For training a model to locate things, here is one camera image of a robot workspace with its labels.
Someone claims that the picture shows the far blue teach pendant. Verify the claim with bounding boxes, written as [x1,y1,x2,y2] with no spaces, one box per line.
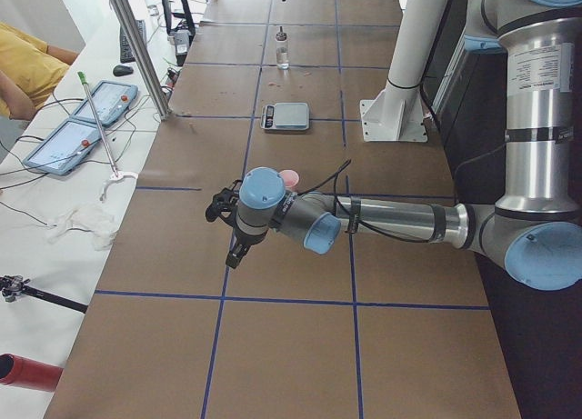
[91,80,138,127]

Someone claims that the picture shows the red cylinder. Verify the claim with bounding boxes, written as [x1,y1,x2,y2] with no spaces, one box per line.
[1,354,63,392]

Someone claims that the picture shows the white crumpled cloth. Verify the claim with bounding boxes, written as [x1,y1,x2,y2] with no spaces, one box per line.
[46,204,119,251]

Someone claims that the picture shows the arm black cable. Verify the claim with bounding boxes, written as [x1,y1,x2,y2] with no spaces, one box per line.
[299,158,437,244]

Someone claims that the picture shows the pink paper cup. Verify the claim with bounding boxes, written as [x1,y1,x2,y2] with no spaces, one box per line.
[278,169,300,191]

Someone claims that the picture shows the metal grabber stick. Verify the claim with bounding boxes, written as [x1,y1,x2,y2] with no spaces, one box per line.
[77,71,139,203]

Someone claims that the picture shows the aluminium frame post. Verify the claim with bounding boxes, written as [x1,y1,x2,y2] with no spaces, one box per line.
[109,0,171,121]

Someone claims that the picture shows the black computer mouse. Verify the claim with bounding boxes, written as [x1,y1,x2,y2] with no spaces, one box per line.
[113,65,134,77]

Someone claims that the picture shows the white pedestal column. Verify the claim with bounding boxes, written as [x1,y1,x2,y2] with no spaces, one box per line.
[360,0,448,143]

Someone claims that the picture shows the clear glass sauce bottle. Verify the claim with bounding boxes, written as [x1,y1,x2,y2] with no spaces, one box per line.
[275,25,289,70]

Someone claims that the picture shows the near blue teach pendant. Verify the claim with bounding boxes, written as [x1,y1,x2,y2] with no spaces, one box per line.
[23,118,101,176]

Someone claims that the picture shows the person in yellow shirt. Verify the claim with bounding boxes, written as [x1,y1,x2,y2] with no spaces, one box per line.
[1,23,78,121]

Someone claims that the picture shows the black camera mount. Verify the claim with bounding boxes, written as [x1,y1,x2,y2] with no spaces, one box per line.
[205,179,243,227]

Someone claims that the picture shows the black keyboard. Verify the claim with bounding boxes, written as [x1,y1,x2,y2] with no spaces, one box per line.
[118,18,147,64]

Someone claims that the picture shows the grey digital kitchen scale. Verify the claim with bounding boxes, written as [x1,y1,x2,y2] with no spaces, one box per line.
[260,103,310,131]

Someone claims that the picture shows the blue teach pendant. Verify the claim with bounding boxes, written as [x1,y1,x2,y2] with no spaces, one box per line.
[91,80,138,127]
[23,118,101,176]

